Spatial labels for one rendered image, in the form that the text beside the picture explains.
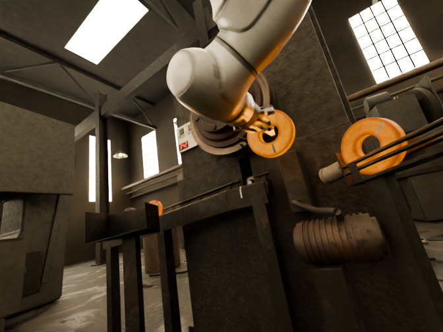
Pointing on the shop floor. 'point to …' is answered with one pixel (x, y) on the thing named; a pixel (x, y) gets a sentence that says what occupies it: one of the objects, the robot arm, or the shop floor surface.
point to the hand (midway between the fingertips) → (268, 129)
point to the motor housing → (339, 263)
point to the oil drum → (152, 259)
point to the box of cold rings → (11, 278)
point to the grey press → (36, 195)
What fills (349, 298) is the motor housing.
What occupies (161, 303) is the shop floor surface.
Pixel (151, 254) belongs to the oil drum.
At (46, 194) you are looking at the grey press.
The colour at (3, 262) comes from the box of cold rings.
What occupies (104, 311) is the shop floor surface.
